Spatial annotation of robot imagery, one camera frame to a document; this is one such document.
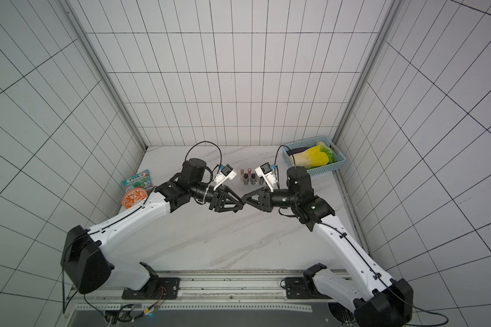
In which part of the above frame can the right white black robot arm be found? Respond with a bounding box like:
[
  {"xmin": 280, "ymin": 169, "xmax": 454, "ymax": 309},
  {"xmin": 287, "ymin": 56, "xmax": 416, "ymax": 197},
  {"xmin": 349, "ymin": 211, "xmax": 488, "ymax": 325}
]
[{"xmin": 242, "ymin": 163, "xmax": 413, "ymax": 326}]

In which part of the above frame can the green toy vegetable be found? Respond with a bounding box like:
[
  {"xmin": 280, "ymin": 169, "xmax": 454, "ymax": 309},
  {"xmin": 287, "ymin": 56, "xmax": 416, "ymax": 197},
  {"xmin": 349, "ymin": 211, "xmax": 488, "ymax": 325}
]
[{"xmin": 316, "ymin": 141, "xmax": 336, "ymax": 164}]

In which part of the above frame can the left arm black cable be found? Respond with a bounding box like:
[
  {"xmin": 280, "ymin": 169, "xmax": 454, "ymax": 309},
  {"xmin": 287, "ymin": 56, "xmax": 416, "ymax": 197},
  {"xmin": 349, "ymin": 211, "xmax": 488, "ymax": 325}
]
[{"xmin": 61, "ymin": 140, "xmax": 224, "ymax": 326}]

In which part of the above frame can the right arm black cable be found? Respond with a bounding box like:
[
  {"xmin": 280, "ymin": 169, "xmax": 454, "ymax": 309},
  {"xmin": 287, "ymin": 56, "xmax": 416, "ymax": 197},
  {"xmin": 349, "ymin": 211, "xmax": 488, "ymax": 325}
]
[{"xmin": 273, "ymin": 144, "xmax": 450, "ymax": 327}]

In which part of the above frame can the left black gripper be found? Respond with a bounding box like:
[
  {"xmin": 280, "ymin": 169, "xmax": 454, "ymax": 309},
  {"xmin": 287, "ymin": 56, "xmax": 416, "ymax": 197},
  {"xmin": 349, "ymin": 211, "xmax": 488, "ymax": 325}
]
[{"xmin": 190, "ymin": 181, "xmax": 243, "ymax": 213}]

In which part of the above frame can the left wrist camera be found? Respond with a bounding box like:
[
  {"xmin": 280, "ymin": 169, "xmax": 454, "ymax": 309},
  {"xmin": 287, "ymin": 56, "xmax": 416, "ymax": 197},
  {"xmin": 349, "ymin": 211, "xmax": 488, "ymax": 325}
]
[{"xmin": 214, "ymin": 164, "xmax": 237, "ymax": 189}]

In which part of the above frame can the aluminium mounting rail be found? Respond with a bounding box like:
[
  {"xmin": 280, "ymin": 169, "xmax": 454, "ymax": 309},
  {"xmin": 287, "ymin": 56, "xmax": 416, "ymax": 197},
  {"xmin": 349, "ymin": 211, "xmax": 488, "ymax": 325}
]
[{"xmin": 70, "ymin": 271, "xmax": 350, "ymax": 316}]

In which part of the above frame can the orange white patterned bowl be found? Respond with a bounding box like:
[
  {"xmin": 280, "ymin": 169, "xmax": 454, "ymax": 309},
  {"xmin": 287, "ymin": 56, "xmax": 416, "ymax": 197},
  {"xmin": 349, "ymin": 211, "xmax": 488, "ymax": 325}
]
[{"xmin": 121, "ymin": 187, "xmax": 147, "ymax": 209}]

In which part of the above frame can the clear acrylic lipstick organizer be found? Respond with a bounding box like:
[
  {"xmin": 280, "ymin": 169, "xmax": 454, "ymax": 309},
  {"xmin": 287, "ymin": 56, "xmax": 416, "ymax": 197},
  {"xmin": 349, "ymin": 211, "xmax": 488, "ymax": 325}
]
[{"xmin": 238, "ymin": 163, "xmax": 280, "ymax": 189}]

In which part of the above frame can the green snack packet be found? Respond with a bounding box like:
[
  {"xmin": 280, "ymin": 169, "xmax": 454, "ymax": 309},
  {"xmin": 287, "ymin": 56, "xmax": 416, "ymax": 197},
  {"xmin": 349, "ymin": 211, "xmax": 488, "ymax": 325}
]
[{"xmin": 123, "ymin": 170, "xmax": 154, "ymax": 193}]

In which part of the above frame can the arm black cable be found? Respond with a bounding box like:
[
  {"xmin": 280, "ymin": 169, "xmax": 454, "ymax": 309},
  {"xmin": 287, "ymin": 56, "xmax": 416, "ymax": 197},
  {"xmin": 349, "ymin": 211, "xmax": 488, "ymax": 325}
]
[
  {"xmin": 61, "ymin": 140, "xmax": 224, "ymax": 326},
  {"xmin": 273, "ymin": 144, "xmax": 450, "ymax": 327}
]

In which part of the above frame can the light blue plastic basket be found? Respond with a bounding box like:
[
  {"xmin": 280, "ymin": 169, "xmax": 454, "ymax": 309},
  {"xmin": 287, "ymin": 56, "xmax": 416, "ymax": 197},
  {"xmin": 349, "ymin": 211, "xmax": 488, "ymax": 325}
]
[{"xmin": 282, "ymin": 136, "xmax": 346, "ymax": 176}]

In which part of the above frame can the dark purple toy eggplant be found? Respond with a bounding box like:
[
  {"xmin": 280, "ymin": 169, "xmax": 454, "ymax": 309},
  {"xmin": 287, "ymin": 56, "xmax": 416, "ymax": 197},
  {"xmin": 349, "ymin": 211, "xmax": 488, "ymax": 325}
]
[{"xmin": 286, "ymin": 147, "xmax": 308, "ymax": 156}]

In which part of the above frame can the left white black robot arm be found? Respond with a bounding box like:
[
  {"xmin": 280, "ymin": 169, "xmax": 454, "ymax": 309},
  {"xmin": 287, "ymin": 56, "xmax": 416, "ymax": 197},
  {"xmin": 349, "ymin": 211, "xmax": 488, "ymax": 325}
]
[{"xmin": 61, "ymin": 158, "xmax": 243, "ymax": 298}]

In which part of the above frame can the yellow toy napa cabbage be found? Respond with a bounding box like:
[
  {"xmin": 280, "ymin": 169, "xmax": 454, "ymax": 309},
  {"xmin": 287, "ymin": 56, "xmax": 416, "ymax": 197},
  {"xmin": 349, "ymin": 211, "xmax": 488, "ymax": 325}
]
[{"xmin": 292, "ymin": 146, "xmax": 328, "ymax": 169}]

